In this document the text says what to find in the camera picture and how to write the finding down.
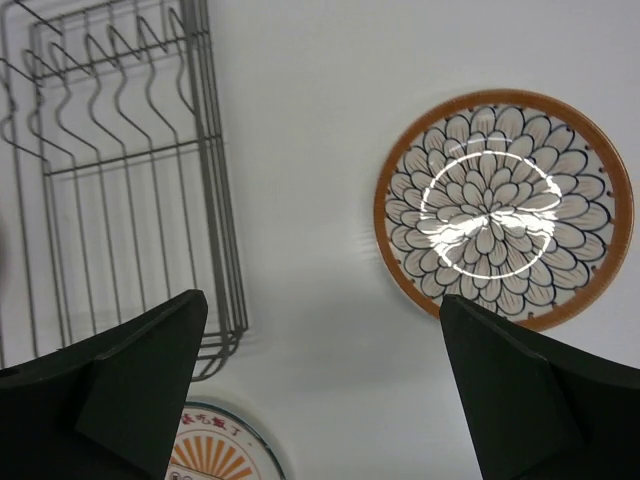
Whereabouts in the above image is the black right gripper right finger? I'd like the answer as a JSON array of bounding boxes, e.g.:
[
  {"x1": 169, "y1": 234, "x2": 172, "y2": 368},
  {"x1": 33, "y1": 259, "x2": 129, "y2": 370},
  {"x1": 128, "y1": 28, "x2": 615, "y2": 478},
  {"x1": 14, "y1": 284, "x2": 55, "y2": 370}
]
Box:
[{"x1": 439, "y1": 295, "x2": 639, "y2": 479}]

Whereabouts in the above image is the grey wire dish rack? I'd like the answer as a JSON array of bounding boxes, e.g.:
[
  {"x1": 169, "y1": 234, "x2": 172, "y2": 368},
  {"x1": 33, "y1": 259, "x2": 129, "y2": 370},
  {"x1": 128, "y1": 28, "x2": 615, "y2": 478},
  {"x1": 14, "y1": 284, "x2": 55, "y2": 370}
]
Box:
[{"x1": 1, "y1": 1, "x2": 248, "y2": 381}]

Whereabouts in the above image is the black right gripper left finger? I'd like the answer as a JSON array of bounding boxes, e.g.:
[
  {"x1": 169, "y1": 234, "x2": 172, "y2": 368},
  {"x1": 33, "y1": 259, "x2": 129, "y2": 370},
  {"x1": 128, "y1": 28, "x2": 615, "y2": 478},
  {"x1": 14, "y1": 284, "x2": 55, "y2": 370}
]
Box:
[{"x1": 1, "y1": 290, "x2": 208, "y2": 479}]

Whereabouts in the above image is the white plate orange sunburst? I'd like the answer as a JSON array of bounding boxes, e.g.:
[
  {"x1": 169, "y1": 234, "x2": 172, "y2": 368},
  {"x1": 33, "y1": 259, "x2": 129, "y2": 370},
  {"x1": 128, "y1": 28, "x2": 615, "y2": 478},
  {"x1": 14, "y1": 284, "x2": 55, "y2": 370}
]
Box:
[{"x1": 165, "y1": 400, "x2": 290, "y2": 480}]

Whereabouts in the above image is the floral plate orange rim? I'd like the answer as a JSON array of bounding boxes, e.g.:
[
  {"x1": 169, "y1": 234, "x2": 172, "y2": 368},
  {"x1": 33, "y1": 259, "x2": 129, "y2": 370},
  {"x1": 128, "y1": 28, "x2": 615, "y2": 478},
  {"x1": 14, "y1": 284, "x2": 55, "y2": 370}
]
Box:
[{"x1": 373, "y1": 89, "x2": 634, "y2": 331}]

